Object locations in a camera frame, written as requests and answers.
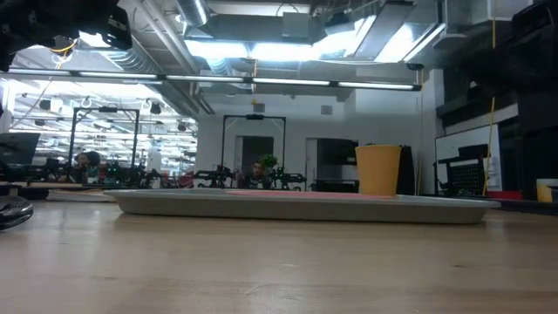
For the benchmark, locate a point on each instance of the yellow plastic cup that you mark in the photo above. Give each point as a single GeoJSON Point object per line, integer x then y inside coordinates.
{"type": "Point", "coordinates": [378, 170]}

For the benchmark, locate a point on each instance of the black metal spoon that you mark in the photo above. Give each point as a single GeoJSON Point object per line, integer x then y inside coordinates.
{"type": "Point", "coordinates": [15, 211]}

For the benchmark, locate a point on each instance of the pink round plate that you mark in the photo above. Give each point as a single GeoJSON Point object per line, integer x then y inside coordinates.
{"type": "Point", "coordinates": [305, 194]}

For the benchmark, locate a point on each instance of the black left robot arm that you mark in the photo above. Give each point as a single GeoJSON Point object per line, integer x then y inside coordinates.
{"type": "Point", "coordinates": [26, 22]}

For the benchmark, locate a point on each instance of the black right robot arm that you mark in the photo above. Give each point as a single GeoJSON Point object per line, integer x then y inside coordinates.
{"type": "Point", "coordinates": [536, 26]}

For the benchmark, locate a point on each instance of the red tray bin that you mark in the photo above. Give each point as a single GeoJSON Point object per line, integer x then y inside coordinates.
{"type": "Point", "coordinates": [503, 195]}

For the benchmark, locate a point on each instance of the grey plastic tray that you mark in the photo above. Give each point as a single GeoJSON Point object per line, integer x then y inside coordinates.
{"type": "Point", "coordinates": [305, 211]}

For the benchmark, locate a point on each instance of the white whiteboard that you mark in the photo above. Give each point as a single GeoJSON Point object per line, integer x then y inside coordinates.
{"type": "Point", "coordinates": [453, 146]}

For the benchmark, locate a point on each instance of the black pegboard cart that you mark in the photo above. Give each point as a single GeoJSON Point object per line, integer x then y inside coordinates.
{"type": "Point", "coordinates": [468, 179]}

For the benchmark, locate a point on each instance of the yellow container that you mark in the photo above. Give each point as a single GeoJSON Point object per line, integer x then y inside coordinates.
{"type": "Point", "coordinates": [544, 192]}

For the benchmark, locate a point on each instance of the person at far station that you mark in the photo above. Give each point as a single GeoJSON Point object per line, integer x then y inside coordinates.
{"type": "Point", "coordinates": [83, 161]}

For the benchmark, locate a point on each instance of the black cabinet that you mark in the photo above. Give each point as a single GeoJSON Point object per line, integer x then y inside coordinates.
{"type": "Point", "coordinates": [407, 170]}

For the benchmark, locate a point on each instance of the black desk monitor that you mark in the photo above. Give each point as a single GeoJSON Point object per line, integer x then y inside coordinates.
{"type": "Point", "coordinates": [17, 148]}

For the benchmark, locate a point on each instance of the folded beige napkin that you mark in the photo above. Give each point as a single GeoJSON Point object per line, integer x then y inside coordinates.
{"type": "Point", "coordinates": [78, 196]}

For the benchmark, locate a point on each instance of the black background robot arms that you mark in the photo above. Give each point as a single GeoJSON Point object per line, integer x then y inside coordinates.
{"type": "Point", "coordinates": [213, 176]}

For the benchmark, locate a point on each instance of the long LED light bar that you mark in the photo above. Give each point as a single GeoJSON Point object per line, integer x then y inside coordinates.
{"type": "Point", "coordinates": [283, 81]}

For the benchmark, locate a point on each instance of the person behind robot arms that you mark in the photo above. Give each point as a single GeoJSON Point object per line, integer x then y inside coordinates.
{"type": "Point", "coordinates": [257, 171]}

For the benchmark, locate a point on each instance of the green potted plant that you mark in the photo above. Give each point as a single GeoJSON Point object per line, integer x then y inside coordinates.
{"type": "Point", "coordinates": [268, 160]}

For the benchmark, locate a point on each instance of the black station frame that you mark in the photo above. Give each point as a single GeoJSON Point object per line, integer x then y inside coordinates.
{"type": "Point", "coordinates": [106, 109]}

